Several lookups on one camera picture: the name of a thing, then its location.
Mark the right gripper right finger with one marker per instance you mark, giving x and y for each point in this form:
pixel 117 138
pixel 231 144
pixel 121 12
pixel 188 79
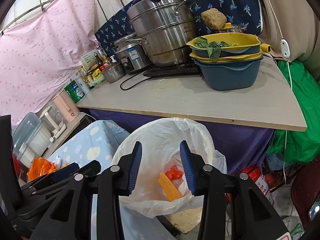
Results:
pixel 253 216

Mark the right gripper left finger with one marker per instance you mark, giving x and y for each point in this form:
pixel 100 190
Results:
pixel 69 216

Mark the orange plastic bag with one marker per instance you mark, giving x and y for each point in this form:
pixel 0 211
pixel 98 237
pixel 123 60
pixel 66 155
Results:
pixel 40 167

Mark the orange mesh cloth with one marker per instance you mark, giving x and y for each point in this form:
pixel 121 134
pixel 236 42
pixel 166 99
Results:
pixel 168 187

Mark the red plastic bag scrap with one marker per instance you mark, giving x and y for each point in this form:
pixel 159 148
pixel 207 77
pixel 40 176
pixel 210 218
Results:
pixel 174 173

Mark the white lined trash bin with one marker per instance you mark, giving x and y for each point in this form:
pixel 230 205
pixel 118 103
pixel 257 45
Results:
pixel 160 141

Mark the white dish storage box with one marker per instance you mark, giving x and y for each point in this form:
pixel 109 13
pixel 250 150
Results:
pixel 31 139

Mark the blue polka dot tablecloth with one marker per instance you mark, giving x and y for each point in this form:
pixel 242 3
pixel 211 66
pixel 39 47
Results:
pixel 99 141

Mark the green plastic bag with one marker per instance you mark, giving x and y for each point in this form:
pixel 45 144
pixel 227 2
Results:
pixel 296 135

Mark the white glass kettle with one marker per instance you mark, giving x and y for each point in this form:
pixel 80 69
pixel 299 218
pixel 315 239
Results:
pixel 59 128

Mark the pink electric kettle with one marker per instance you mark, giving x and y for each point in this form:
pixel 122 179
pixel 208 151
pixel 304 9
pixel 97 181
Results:
pixel 66 106

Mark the green tin can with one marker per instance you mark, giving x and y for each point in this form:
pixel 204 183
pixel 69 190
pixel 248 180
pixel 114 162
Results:
pixel 74 91

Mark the white bottle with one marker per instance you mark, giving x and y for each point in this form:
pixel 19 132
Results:
pixel 81 83

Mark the small steel pot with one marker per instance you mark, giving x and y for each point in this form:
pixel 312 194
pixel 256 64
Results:
pixel 114 72

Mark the pink dotted curtain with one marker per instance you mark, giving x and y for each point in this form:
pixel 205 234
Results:
pixel 42 54

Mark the yellow blue stacked basins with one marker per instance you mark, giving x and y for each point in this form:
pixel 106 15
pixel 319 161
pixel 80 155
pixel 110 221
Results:
pixel 228 61

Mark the black induction cooker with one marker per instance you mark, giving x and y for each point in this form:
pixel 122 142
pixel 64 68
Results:
pixel 187 68

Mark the silver rice cooker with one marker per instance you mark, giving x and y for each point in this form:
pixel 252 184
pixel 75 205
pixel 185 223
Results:
pixel 131 54

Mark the brown loofah sponge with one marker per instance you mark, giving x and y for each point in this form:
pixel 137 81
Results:
pixel 213 18

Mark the large steel steamer pot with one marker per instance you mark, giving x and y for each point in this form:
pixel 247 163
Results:
pixel 163 29

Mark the navy patterned cloth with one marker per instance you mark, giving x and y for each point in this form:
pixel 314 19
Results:
pixel 246 13

